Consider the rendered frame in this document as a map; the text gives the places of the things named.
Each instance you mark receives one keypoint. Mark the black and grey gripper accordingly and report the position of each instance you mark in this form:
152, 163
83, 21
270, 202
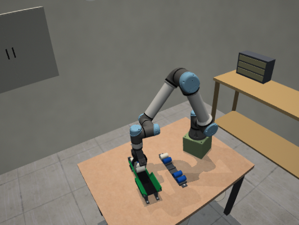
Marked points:
135, 158

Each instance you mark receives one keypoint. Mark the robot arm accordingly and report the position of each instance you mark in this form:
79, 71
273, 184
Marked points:
202, 123

